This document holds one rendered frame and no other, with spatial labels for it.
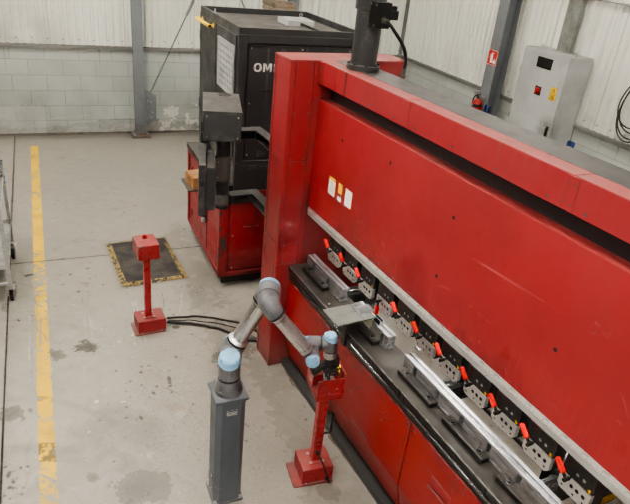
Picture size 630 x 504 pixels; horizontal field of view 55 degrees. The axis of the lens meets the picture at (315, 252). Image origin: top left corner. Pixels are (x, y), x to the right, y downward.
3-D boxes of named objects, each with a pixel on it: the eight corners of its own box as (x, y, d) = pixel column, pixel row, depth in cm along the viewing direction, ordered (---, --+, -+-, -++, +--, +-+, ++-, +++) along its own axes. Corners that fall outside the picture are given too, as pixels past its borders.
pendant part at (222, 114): (201, 203, 461) (202, 90, 422) (234, 204, 465) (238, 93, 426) (200, 233, 416) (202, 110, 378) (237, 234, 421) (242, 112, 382)
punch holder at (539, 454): (520, 448, 263) (530, 419, 256) (535, 443, 267) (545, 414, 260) (546, 473, 252) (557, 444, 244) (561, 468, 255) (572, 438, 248)
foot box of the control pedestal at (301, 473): (285, 463, 386) (286, 449, 380) (322, 457, 394) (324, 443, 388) (293, 488, 369) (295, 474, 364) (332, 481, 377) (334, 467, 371)
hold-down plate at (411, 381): (396, 373, 337) (397, 369, 336) (404, 371, 339) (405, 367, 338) (429, 408, 314) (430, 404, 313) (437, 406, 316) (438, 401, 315)
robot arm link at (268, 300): (270, 296, 295) (326, 363, 314) (271, 285, 305) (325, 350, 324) (251, 308, 298) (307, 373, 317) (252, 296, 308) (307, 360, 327)
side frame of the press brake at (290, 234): (255, 348, 490) (274, 51, 385) (347, 328, 527) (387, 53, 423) (267, 366, 471) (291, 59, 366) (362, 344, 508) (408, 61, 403)
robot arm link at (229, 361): (216, 381, 317) (216, 360, 310) (219, 365, 329) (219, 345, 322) (239, 383, 317) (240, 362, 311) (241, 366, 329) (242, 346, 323)
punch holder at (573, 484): (555, 482, 248) (567, 453, 240) (570, 476, 252) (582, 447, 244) (584, 511, 236) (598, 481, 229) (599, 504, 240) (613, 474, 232)
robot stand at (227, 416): (213, 507, 351) (216, 403, 316) (205, 483, 366) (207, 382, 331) (243, 499, 358) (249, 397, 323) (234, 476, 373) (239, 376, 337)
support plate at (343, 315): (322, 310, 365) (322, 309, 365) (360, 303, 377) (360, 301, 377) (337, 326, 352) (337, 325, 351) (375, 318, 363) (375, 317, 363)
